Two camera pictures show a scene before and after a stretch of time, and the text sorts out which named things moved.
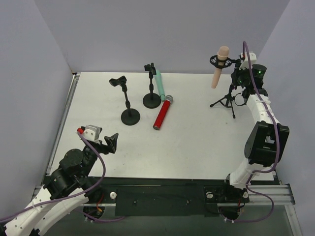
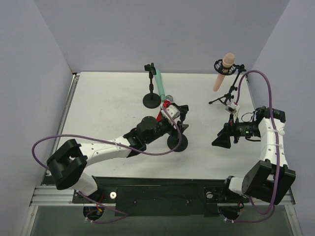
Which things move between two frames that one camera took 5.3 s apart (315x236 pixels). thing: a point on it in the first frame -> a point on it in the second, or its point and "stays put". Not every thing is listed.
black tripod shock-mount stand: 220,64 -> 221,69
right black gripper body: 236,74 -> 232,132
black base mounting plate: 168,196 stays put
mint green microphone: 161,88 stays put
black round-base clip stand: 130,116 -> 173,140
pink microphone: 222,54 -> 228,61
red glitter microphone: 163,112 stays put
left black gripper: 104,146 -> 180,118
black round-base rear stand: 151,100 stays put
